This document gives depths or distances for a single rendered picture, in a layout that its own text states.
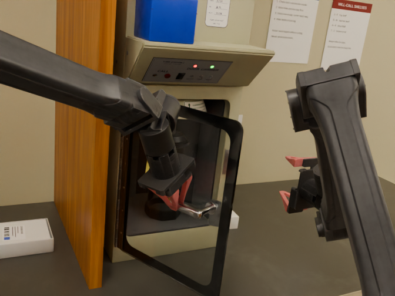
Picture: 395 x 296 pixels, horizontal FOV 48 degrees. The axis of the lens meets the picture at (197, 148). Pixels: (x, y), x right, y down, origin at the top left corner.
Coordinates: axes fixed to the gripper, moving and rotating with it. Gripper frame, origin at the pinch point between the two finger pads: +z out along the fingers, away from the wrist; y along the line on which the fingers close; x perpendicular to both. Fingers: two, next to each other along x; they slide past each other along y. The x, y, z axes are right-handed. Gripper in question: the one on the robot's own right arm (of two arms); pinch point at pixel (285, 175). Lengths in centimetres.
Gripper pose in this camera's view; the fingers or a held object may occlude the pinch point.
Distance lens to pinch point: 116.1
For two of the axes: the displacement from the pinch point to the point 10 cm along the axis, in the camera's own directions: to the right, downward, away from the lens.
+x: -8.9, 0.5, -4.5
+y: 1.0, -9.5, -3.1
